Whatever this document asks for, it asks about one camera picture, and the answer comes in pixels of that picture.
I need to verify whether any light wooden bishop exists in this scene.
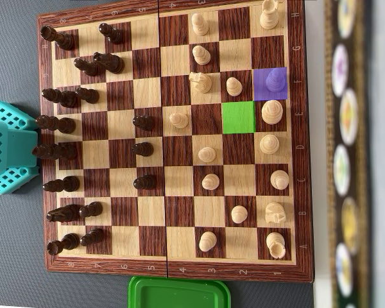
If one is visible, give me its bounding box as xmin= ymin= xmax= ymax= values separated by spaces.
xmin=264 ymin=68 xmax=287 ymax=94
xmin=269 ymin=169 xmax=290 ymax=191

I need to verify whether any wooden folding chess board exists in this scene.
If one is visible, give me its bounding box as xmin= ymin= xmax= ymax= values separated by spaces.
xmin=35 ymin=0 xmax=316 ymax=284

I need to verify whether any light wooden knight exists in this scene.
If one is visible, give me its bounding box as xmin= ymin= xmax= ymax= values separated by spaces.
xmin=188 ymin=71 xmax=213 ymax=94
xmin=264 ymin=201 xmax=287 ymax=225

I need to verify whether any light wooden queen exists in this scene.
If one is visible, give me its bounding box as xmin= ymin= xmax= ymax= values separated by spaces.
xmin=259 ymin=133 xmax=280 ymax=155

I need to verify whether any light wooden king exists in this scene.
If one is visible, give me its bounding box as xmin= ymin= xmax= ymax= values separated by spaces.
xmin=261 ymin=99 xmax=284 ymax=125

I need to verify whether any light wooden rook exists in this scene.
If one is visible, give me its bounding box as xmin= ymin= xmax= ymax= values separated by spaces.
xmin=259 ymin=0 xmax=287 ymax=30
xmin=265 ymin=231 xmax=287 ymax=260

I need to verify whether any dark wooden knight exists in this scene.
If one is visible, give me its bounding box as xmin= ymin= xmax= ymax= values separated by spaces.
xmin=46 ymin=204 xmax=81 ymax=223
xmin=92 ymin=52 xmax=125 ymax=74

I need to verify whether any dark wooden bishop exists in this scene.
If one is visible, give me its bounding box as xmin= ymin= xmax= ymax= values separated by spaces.
xmin=42 ymin=175 xmax=81 ymax=193
xmin=40 ymin=88 xmax=80 ymax=108

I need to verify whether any dark wooden queen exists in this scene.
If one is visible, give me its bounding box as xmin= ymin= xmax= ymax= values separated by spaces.
xmin=31 ymin=143 xmax=78 ymax=161

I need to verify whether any dark wooden king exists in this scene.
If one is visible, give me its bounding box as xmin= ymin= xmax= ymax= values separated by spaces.
xmin=35 ymin=114 xmax=77 ymax=135

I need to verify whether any green plastic lid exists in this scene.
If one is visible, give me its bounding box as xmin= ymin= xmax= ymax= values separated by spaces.
xmin=127 ymin=275 xmax=232 ymax=308

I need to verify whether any dark wooden rook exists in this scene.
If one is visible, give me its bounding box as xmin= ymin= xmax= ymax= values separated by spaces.
xmin=40 ymin=25 xmax=75 ymax=51
xmin=46 ymin=232 xmax=80 ymax=257

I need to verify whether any dark patterned rug border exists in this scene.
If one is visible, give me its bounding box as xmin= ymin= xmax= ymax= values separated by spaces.
xmin=323 ymin=0 xmax=375 ymax=308

